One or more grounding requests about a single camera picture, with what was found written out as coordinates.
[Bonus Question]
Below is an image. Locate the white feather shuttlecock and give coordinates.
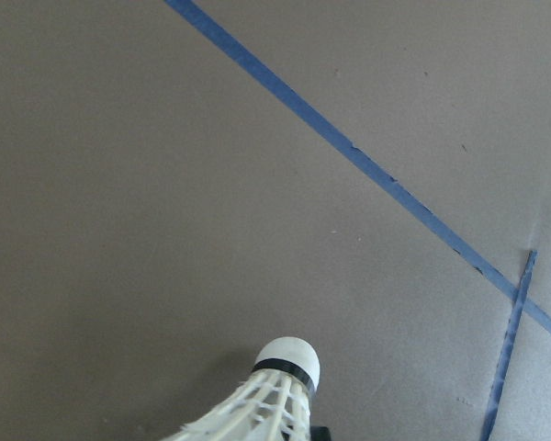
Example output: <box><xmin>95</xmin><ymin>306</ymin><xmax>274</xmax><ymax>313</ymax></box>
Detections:
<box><xmin>163</xmin><ymin>335</ymin><xmax>323</xmax><ymax>441</ymax></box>

